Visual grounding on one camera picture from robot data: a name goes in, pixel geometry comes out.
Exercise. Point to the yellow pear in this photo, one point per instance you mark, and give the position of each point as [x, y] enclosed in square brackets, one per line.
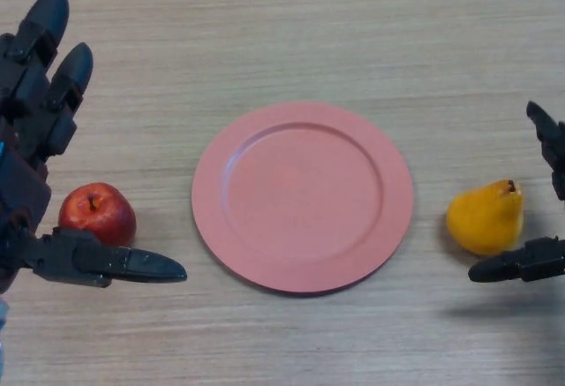
[483, 220]

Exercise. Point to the pink round plate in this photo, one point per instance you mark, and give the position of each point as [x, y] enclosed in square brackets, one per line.
[302, 198]

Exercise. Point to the red apple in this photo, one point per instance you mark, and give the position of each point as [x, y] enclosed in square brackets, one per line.
[99, 214]

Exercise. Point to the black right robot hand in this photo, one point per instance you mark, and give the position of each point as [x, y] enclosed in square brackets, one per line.
[538, 260]

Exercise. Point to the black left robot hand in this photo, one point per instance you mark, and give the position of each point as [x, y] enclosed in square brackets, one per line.
[24, 196]

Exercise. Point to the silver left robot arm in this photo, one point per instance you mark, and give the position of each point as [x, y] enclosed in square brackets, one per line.
[2, 317]

